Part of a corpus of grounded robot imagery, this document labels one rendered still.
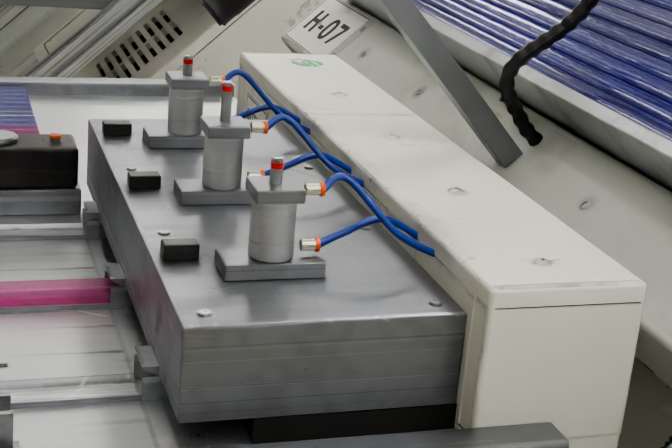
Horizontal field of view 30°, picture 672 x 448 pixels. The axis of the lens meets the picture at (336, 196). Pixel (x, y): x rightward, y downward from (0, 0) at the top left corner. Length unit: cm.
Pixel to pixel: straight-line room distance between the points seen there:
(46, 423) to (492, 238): 23
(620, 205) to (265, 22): 134
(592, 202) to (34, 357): 32
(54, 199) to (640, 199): 38
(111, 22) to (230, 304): 136
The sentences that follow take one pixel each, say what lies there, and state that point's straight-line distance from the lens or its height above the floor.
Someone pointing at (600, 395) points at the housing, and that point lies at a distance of 61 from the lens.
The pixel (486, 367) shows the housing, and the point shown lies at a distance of 58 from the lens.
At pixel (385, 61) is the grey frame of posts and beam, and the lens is 104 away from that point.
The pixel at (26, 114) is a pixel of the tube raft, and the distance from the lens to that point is 106.
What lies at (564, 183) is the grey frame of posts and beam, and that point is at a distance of 76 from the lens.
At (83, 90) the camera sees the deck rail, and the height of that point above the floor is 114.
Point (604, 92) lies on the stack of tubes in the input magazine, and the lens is 76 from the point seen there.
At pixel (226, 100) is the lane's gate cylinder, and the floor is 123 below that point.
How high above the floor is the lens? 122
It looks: 1 degrees up
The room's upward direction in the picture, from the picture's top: 50 degrees clockwise
